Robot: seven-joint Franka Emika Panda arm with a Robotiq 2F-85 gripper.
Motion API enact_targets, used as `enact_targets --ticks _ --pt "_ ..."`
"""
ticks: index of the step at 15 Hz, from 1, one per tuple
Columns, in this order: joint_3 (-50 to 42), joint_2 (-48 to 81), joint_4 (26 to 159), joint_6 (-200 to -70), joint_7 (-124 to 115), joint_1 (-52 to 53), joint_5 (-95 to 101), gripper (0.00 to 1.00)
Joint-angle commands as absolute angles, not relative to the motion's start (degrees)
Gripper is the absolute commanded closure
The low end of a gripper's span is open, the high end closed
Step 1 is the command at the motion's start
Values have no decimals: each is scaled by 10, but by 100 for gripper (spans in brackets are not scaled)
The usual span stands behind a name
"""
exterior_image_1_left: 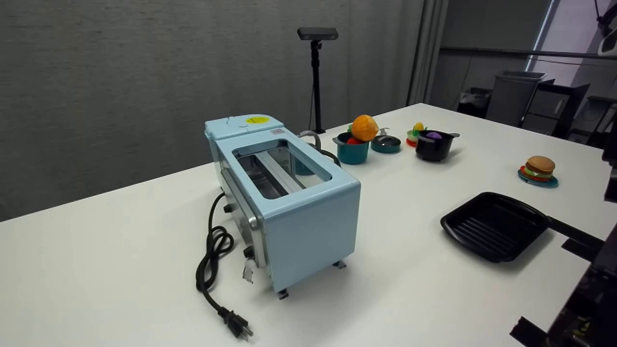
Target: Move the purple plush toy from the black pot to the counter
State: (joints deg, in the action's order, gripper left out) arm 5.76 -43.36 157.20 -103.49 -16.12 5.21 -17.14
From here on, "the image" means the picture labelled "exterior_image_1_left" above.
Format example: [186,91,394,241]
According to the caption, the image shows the teal toy cup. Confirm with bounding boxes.
[331,131,371,168]

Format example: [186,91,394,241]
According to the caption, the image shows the orange plush fruit toy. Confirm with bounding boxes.
[348,112,381,145]

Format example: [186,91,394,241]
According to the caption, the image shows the small teal toy kettle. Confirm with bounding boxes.
[369,129,404,156]

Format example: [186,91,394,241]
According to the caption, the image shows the yellow toy on coloured plates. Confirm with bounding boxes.
[404,120,427,149]

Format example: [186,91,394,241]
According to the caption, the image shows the black toy pot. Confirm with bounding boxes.
[414,127,462,164]

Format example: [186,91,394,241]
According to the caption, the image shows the toy burger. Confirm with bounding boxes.
[520,154,556,183]

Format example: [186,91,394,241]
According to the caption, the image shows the light blue toaster oven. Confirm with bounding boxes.
[202,112,362,301]

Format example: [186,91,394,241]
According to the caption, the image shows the black ridged grill pan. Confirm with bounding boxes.
[437,189,607,264]

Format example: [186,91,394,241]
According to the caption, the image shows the dark office chair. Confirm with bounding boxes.
[483,70,545,127]

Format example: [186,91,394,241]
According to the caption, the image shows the small teal plate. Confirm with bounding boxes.
[516,166,560,191]

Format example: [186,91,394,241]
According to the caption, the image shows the black power cord with plug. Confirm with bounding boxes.
[192,191,254,341]

